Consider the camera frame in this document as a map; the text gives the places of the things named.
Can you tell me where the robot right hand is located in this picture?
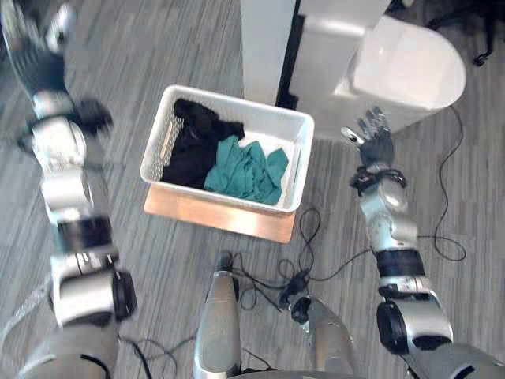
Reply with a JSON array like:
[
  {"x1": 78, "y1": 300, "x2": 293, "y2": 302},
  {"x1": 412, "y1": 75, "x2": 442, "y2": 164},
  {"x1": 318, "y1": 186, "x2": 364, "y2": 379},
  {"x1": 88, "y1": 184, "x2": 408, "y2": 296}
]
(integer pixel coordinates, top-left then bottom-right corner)
[{"x1": 341, "y1": 106, "x2": 396, "y2": 168}]

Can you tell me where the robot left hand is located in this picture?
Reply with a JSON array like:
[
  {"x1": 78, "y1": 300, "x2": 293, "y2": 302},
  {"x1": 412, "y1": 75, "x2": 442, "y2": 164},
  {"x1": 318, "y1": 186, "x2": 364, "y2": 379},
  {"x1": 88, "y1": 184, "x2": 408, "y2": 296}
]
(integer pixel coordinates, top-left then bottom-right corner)
[{"x1": 0, "y1": 0, "x2": 78, "y2": 99}]

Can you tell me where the white perforated laundry basket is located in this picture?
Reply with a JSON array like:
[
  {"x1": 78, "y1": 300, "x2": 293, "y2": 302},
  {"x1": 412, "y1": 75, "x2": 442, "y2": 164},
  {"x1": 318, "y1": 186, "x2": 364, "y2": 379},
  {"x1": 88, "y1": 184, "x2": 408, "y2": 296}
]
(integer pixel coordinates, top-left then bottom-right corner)
[{"x1": 139, "y1": 84, "x2": 316, "y2": 212}]

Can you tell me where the black stand base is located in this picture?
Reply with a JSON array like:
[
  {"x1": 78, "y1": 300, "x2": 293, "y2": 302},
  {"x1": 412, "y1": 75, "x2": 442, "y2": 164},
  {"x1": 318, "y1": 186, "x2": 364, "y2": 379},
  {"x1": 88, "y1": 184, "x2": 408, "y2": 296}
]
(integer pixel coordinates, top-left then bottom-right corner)
[{"x1": 275, "y1": 11, "x2": 305, "y2": 111}]

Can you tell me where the teal garment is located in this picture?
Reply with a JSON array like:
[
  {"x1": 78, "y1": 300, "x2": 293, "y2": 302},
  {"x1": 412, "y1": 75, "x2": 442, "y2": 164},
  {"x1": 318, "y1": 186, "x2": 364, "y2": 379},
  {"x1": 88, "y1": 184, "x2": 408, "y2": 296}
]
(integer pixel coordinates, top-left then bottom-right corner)
[{"x1": 203, "y1": 134, "x2": 290, "y2": 207}]

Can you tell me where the white upright panel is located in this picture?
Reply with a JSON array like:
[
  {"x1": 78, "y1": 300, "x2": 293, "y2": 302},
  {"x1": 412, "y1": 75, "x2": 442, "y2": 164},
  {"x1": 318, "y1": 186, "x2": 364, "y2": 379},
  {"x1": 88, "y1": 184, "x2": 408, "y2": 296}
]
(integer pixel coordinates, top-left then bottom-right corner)
[{"x1": 239, "y1": 0, "x2": 301, "y2": 106}]

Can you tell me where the black office chair base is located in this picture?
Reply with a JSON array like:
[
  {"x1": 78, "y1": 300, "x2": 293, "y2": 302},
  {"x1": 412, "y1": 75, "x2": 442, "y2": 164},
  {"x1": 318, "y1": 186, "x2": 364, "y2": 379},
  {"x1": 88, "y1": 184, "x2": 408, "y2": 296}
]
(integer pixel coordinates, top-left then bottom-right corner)
[{"x1": 428, "y1": 0, "x2": 505, "y2": 67}]

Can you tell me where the light wooden board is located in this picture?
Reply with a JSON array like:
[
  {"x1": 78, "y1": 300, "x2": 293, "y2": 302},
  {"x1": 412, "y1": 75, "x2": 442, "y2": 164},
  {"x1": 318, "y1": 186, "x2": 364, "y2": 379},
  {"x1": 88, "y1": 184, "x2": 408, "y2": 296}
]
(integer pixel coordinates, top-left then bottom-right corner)
[{"x1": 143, "y1": 182, "x2": 297, "y2": 244}]

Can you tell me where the black garment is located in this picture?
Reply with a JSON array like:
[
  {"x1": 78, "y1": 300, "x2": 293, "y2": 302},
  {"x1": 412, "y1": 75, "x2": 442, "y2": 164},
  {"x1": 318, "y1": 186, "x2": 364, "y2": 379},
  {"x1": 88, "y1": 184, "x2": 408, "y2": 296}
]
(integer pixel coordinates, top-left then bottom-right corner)
[{"x1": 161, "y1": 98, "x2": 246, "y2": 191}]

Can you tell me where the robot right leg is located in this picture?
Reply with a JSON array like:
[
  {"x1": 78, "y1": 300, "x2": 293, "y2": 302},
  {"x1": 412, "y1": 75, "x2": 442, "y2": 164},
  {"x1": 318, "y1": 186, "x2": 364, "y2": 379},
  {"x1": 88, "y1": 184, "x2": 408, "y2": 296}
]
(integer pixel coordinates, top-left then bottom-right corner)
[{"x1": 284, "y1": 295, "x2": 358, "y2": 375}]

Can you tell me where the thin black floor cable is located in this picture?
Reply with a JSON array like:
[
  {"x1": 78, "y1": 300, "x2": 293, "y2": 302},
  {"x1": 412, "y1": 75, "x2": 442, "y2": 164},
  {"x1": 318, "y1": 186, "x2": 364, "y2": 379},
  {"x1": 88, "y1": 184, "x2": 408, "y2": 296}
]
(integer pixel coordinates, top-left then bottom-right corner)
[{"x1": 417, "y1": 105, "x2": 467, "y2": 262}]

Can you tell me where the tangled black cable with adapter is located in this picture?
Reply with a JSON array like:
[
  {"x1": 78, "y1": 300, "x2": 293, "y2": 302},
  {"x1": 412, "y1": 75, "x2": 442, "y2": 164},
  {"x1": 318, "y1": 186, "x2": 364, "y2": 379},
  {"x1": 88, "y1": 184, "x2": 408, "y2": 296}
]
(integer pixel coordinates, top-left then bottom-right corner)
[{"x1": 228, "y1": 207, "x2": 376, "y2": 313}]

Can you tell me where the looped black floor cable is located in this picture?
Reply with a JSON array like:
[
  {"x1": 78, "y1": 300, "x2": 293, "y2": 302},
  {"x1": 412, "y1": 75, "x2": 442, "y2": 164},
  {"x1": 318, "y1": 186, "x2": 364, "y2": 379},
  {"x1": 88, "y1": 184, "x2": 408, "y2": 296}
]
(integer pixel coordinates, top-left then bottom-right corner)
[{"x1": 117, "y1": 333, "x2": 198, "y2": 379}]

